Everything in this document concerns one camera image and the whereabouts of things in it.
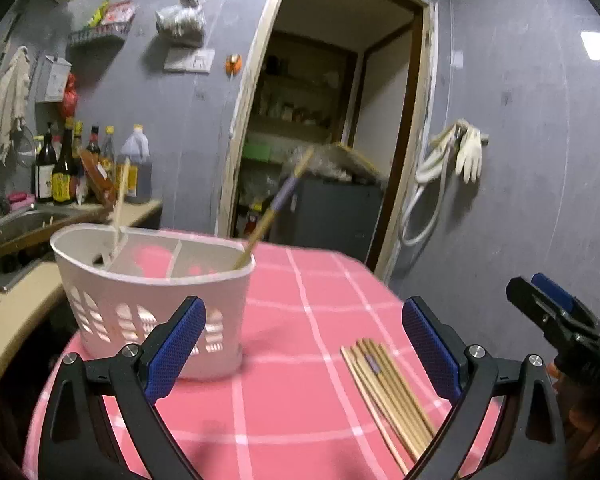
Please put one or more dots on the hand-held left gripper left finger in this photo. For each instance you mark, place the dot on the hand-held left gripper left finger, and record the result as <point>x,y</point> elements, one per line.
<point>177,347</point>

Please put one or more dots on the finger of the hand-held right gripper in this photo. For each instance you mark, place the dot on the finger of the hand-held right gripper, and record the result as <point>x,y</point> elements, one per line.
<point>530,300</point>
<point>552,287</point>

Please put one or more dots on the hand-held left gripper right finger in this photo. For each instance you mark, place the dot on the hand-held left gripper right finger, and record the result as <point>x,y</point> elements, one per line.
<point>430,350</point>

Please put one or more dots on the bunch of bamboo chopsticks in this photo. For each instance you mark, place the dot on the bunch of bamboo chopsticks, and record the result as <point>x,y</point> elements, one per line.
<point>380,385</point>

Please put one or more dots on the white plastic utensil basket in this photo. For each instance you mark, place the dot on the white plastic utensil basket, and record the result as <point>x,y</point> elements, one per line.
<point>130,305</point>

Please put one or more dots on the purple banded bamboo chopstick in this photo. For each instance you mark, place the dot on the purple banded bamboo chopstick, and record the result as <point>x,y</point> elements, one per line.
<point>280,197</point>

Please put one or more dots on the person's right hand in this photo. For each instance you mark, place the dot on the person's right hand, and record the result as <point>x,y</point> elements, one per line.
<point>587,425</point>

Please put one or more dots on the pink checked tablecloth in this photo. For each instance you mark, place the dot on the pink checked tablecloth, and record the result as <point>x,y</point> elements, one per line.
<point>290,360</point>

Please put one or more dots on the red labelled floor bottle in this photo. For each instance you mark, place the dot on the red labelled floor bottle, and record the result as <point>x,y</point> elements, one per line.
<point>252,217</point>

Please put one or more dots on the white rubber gloves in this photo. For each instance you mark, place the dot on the white rubber gloves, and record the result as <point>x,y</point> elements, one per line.
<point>470,152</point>

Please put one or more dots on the beige kitchen counter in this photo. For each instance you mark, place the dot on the beige kitchen counter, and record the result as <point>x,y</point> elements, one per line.
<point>25,300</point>

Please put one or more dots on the dark grey cabinet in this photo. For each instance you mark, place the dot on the dark grey cabinet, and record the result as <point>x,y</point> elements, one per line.
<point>335,215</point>

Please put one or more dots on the wooden rolling pin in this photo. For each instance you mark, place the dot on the wooden rolling pin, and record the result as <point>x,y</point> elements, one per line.
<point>40,240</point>

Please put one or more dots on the orange snack bag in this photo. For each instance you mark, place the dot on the orange snack bag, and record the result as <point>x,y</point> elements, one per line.
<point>97,177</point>

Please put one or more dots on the yellow edged cardboard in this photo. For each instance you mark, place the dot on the yellow edged cardboard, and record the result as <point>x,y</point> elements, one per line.
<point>362,162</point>

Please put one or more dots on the stainless steel sink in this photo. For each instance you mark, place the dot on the stainless steel sink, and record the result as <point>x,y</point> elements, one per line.
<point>10,232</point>

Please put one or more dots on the clear bottle yellow cap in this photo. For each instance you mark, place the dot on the clear bottle yellow cap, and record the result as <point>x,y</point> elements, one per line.
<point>109,152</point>

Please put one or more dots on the green box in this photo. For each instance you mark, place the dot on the green box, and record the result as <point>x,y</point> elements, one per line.
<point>255,152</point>

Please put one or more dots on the dark bottle yellow label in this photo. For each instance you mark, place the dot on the dark bottle yellow label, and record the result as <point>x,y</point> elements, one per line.
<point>65,170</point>

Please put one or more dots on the crumpled clear plastic bag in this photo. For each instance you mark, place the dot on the crumpled clear plastic bag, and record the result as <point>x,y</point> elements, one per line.
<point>325,162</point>

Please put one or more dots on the pink sponge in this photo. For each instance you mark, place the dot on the pink sponge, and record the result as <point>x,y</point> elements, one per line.
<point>20,200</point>

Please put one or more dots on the dark bottle red cap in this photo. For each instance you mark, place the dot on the dark bottle red cap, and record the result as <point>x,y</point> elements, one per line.
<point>94,142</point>

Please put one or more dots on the dark bottle white label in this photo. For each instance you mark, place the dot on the dark bottle white label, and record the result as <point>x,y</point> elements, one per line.
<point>45,170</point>

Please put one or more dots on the yellow capped sauce bottle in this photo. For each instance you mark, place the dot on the yellow capped sauce bottle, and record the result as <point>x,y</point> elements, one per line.
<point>78,132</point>

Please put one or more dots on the metal strainer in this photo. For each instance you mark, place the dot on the metal strainer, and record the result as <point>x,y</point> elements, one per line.
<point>25,147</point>

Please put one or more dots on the red plastic bag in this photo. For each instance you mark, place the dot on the red plastic bag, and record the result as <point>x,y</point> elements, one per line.
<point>69,100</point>

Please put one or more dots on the wooden pantry shelf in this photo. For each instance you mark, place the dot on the wooden pantry shelf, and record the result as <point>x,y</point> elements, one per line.
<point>300,85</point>

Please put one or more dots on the hanging white cloth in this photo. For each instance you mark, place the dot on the hanging white cloth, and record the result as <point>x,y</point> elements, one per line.
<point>10,90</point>

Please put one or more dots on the hanging clear plastic bag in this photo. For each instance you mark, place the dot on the hanging clear plastic bag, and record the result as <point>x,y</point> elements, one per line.
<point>180,17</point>

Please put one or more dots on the red white packet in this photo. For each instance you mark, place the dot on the red white packet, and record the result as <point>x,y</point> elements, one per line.
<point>119,12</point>

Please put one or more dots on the green yellow packet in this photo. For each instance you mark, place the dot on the green yellow packet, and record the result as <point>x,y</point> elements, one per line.
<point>97,12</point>

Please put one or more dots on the wooden door frame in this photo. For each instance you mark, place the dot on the wooden door frame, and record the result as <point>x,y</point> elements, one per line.
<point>430,110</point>

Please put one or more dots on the white wall switch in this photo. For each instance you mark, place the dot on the white wall switch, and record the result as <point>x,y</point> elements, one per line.
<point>457,59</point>

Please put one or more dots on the white wall socket plate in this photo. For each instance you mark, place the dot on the white wall socket plate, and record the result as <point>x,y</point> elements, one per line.
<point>190,60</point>

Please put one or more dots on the orange wall hook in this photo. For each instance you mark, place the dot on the orange wall hook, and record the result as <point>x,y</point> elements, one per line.
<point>234,64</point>

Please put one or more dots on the white wall holder box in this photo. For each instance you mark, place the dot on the white wall holder box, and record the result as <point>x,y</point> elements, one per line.
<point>52,80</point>

